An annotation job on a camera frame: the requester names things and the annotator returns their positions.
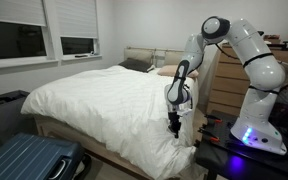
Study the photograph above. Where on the wide window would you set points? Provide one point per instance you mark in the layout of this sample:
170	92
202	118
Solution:
14	41

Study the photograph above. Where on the orange black clamp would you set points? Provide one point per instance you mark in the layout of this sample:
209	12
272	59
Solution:
214	119
209	135

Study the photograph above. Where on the black robot table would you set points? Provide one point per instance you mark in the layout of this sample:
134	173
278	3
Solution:
250	163

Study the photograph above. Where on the dark ottoman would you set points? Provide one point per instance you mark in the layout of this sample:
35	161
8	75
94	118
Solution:
4	113

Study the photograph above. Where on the light wooden bed frame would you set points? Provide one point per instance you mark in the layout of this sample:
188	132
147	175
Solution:
84	143

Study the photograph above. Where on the wide white roller blind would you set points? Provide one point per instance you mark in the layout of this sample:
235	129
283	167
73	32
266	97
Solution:
14	11

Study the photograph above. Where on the pink pillow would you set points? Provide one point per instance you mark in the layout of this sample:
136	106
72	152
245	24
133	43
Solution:
167	70

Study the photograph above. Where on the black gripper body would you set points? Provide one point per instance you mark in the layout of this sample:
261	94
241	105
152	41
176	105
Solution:
174	117

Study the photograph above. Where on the narrow white roller blind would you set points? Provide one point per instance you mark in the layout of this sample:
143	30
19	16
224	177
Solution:
77	18

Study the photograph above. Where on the black remote control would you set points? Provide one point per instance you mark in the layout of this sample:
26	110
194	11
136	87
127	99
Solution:
81	55

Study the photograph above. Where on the dark grey pillow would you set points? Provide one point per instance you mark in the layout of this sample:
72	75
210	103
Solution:
135	65

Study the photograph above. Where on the small brown box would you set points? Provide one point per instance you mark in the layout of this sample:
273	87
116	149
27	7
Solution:
272	37

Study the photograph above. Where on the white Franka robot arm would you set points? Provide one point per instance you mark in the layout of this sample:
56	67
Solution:
260	80

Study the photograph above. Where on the wooden dresser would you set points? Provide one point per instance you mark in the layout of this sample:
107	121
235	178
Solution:
225	86

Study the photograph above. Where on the white patterned duvet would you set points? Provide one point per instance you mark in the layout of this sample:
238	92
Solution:
110	106

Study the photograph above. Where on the narrow window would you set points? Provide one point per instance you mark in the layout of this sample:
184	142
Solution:
77	45

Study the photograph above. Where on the blue hard suitcase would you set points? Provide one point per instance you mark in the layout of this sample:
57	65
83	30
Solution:
27	156

